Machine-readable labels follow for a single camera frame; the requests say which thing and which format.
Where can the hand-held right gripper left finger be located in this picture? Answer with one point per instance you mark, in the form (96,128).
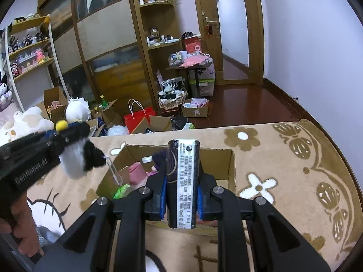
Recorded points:
(162,194)

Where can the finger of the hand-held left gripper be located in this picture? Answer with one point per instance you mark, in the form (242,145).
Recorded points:
(51,133)
(76,132)

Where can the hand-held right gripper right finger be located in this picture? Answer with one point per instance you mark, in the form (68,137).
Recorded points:
(200,201)

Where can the dark tissue packet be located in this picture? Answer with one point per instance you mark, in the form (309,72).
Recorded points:
(183,175)

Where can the black and white plush toy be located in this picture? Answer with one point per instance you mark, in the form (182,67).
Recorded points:
(75,161)

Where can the pink tissue packet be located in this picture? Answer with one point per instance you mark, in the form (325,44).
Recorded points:
(136,173)

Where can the large printed cardboard box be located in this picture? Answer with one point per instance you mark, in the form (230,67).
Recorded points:
(224,164)

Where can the person's left hand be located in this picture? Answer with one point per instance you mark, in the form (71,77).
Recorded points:
(27,226)

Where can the round white ruffled plush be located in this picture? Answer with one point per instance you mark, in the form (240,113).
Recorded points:
(76,110)

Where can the white brown-spotted plush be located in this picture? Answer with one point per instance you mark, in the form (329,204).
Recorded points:
(25,123)

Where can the small open cardboard box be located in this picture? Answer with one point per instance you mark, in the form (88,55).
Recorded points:
(55,97)

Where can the cardboard box with bottles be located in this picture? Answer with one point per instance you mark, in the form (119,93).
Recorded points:
(109,116)

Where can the green bottle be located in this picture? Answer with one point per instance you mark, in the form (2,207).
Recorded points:
(103,102)

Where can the white plastic bag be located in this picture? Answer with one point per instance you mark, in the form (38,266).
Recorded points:
(117,131)

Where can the clear plastic packet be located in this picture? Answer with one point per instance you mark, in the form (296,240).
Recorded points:
(114,171)

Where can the red paper bag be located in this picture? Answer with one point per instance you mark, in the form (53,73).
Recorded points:
(136,120)

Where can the black purple plush doll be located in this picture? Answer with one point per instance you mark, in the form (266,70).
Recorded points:
(4,90)

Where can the open brown cardboard box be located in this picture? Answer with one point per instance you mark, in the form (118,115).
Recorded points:
(158,124)

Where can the black cloth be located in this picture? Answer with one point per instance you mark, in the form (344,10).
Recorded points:
(180,122)

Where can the cardboard box of pink packets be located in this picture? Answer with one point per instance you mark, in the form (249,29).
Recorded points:
(195,110)

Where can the beige flower printed blanket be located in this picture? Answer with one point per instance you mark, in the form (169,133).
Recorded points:
(283,161)

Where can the lace trimmed basket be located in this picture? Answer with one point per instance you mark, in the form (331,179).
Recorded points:
(171,102)

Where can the wooden corner shelf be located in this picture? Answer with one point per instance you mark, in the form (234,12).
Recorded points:
(141,62)

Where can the row of small plush toys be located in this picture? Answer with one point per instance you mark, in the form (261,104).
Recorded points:
(31,39)

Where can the black white striped plush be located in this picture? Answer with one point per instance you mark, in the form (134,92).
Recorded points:
(171,85)

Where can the wooden wardrobe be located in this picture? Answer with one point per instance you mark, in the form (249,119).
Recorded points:
(107,28)

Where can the white plastic storage bin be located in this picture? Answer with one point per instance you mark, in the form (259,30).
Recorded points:
(205,85)

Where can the small side table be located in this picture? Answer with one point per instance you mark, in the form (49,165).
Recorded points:
(195,70)

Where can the pink cloth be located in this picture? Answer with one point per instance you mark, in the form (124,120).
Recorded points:
(195,61)

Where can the red box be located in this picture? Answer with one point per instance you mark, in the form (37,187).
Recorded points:
(191,46)

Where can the black hat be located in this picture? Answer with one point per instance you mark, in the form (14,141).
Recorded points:
(188,34)

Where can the white frame toy shelf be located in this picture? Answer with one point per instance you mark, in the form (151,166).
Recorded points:
(54,51)

